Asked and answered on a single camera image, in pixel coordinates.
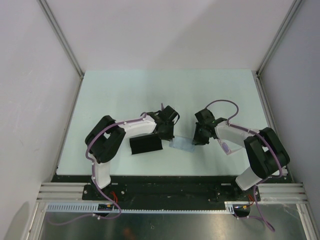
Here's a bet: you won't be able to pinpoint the light blue cleaning cloth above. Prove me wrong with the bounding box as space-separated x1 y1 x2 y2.
169 136 195 153

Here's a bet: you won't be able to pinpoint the pink purple sunglasses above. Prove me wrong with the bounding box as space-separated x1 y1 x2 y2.
217 138 242 156

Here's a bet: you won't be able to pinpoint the black glasses case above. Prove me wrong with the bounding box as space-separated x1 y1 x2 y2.
129 134 163 155

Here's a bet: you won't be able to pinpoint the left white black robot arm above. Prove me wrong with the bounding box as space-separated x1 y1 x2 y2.
85 105 180 200

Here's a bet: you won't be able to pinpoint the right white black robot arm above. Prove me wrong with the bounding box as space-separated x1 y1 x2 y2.
192 108 290 201

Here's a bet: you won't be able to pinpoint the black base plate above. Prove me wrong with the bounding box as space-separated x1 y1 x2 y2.
51 174 288 205

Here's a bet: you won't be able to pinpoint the white slotted cable duct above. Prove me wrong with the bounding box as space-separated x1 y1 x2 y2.
46 202 235 215

